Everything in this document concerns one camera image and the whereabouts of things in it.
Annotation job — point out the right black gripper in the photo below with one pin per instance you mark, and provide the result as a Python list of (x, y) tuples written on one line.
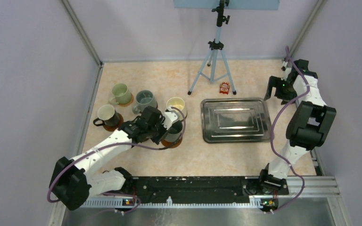
[(275, 82)]

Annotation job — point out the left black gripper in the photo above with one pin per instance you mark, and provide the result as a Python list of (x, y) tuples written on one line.
[(157, 139)]

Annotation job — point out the brown wooden coaster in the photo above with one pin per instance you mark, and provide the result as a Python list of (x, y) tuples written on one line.
[(174, 144), (111, 129), (149, 110)]

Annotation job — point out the dark teal mug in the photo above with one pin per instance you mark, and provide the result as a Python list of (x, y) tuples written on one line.
[(174, 132)]

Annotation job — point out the blue-grey mug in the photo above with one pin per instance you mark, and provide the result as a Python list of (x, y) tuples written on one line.
[(144, 99)]

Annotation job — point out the cream mug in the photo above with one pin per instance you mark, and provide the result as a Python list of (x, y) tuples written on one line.
[(178, 103)]

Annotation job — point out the white faceted mug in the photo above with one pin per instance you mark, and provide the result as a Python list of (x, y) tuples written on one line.
[(107, 116)]

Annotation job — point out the light green mug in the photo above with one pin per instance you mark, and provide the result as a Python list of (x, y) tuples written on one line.
[(119, 91)]

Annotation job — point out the steel tray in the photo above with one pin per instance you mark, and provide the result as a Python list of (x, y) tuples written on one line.
[(235, 120)]

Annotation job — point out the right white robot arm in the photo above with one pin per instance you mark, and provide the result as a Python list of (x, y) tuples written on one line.
[(309, 126)]

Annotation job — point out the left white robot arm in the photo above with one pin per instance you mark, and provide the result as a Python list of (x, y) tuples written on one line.
[(74, 180)]

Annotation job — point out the light wooden coaster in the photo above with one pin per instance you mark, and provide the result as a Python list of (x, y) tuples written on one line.
[(126, 101)]

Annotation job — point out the red owl figurine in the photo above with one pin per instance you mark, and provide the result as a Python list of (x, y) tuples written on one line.
[(224, 88)]

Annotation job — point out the blue board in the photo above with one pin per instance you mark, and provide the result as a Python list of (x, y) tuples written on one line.
[(229, 4)]

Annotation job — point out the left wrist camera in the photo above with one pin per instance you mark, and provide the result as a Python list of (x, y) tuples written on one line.
[(170, 118)]

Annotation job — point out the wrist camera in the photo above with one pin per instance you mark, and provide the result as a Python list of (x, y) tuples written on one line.
[(170, 118), (287, 69)]

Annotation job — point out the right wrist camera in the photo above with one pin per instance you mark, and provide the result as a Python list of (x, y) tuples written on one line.
[(287, 69)]

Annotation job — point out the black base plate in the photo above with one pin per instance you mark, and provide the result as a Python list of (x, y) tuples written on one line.
[(199, 190)]

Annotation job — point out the blue camera tripod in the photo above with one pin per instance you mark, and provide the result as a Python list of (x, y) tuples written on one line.
[(215, 47)]

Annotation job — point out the aluminium frame rail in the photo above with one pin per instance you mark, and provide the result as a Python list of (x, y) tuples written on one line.
[(308, 187)]

